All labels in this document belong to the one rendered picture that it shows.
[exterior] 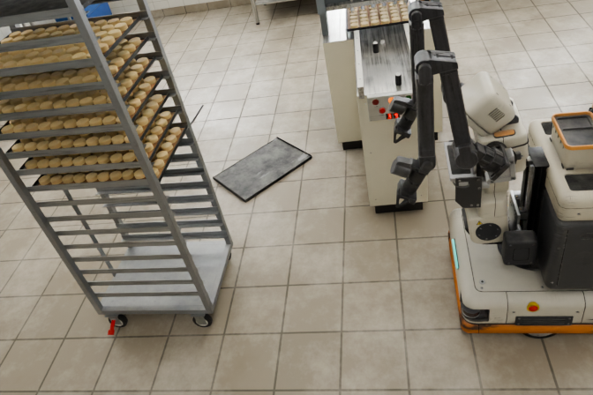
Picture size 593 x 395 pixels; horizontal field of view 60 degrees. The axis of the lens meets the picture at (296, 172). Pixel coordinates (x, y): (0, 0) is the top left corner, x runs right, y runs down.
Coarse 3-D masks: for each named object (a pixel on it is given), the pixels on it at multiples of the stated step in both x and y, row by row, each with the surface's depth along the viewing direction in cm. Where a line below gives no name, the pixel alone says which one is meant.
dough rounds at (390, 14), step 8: (360, 8) 328; (368, 8) 331; (376, 8) 325; (392, 8) 319; (400, 8) 318; (352, 16) 320; (360, 16) 318; (368, 16) 321; (376, 16) 313; (384, 16) 311; (392, 16) 310; (400, 16) 312; (408, 16) 305; (352, 24) 310; (360, 24) 309; (368, 24) 308; (376, 24) 306
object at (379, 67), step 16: (368, 48) 299; (384, 48) 295; (400, 48) 292; (368, 64) 284; (384, 64) 280; (400, 64) 277; (368, 80) 270; (384, 80) 267; (400, 80) 259; (368, 112) 265; (368, 128) 271; (384, 128) 270; (416, 128) 269; (368, 144) 277; (384, 144) 276; (400, 144) 276; (416, 144) 275; (368, 160) 284; (384, 160) 283; (368, 176) 291; (384, 176) 290; (400, 176) 289; (368, 192) 301; (384, 192) 297; (384, 208) 309; (400, 208) 308; (416, 208) 307
